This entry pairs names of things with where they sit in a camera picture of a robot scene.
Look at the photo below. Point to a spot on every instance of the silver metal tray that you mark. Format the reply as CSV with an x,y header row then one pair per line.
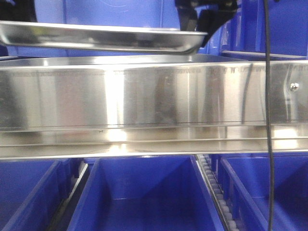
x,y
100,38

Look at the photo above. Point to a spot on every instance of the blue plastic bin upper right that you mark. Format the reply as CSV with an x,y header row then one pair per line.
x,y
288,20

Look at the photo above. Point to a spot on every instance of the blue plastic bin lower left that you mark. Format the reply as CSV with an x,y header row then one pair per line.
x,y
31,191

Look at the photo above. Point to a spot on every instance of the blue plastic bin upper centre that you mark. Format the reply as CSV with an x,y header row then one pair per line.
x,y
136,13

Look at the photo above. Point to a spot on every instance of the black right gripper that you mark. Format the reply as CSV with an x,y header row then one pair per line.
x,y
209,21

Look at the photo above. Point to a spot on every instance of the stainless steel shelf front rail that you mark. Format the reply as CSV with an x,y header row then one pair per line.
x,y
90,107

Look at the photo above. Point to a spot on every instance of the roller track lower shelf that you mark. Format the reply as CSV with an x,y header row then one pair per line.
x,y
224,212

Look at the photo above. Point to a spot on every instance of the blue plastic bin lower right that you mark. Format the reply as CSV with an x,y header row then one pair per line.
x,y
245,183

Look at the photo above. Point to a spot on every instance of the blue plastic bin lower centre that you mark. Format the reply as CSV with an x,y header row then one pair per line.
x,y
164,193

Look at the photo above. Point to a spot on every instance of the blue plastic bin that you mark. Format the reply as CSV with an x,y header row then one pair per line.
x,y
245,183
31,191
288,20
136,13
164,193

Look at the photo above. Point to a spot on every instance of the shelf bolt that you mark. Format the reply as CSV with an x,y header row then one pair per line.
x,y
294,86

